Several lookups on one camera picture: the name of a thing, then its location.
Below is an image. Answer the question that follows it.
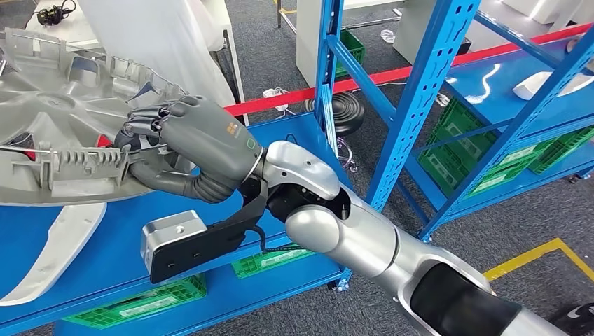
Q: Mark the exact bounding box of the white power adapter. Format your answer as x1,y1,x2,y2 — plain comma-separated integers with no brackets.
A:
263,87,291,112

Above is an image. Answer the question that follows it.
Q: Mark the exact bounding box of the white cabinet table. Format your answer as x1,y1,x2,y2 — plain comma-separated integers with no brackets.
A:
295,0,405,87

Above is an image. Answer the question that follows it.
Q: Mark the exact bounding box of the black round stool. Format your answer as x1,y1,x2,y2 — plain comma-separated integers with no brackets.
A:
303,91,366,174

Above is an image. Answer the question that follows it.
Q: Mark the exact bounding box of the white plastic trim part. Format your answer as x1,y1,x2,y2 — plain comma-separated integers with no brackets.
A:
0,202,108,308
511,71,594,102

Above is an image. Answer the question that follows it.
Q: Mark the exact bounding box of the green plastic crate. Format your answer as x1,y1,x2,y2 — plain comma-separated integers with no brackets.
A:
429,98,558,177
333,28,366,79
62,273,208,330
529,126,594,176
416,139,534,198
230,243,317,280

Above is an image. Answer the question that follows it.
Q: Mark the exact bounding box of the red barrier belt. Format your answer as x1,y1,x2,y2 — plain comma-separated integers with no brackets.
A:
23,22,594,161

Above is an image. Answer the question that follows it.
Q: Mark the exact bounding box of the yellow floor tape square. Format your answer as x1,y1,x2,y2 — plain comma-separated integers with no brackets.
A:
482,237,594,284

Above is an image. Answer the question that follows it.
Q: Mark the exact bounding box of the person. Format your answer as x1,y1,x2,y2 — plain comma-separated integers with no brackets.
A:
552,303,594,336

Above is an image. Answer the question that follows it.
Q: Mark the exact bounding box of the grey plastic wheel hubcap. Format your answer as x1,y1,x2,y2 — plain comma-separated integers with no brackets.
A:
0,27,200,207

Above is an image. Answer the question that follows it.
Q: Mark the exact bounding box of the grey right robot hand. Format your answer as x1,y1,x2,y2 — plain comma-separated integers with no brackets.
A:
113,94,265,205

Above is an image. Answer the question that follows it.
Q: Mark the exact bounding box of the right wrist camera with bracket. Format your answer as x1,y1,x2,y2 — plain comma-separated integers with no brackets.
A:
140,178,270,285

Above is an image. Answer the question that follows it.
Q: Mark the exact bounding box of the black camera cable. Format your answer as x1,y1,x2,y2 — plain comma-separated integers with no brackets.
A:
249,225,305,255

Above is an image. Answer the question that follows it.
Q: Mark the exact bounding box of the blue metal shelf rack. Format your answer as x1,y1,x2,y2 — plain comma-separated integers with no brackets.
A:
0,0,483,336
403,9,594,244

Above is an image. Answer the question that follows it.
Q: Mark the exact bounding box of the white cloth cover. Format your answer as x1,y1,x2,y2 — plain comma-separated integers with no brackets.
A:
78,0,237,110

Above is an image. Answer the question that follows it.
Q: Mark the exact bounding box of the black cabled device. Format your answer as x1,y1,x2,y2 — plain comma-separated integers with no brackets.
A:
36,0,78,27

